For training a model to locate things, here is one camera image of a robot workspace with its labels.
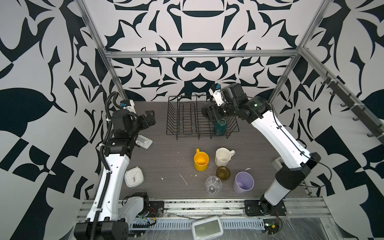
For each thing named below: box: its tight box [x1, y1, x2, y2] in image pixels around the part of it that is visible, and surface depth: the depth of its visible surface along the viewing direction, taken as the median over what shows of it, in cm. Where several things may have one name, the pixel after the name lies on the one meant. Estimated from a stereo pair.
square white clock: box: [124, 166, 145, 188], surface depth 83 cm
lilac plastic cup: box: [233, 171, 255, 194], surface depth 75 cm
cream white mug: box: [214, 147, 236, 167], surface depth 85 cm
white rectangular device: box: [135, 134, 154, 150], surface depth 98 cm
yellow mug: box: [194, 148, 210, 172], surface depth 86 cm
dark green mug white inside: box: [214, 118, 228, 136], surface depth 98 cm
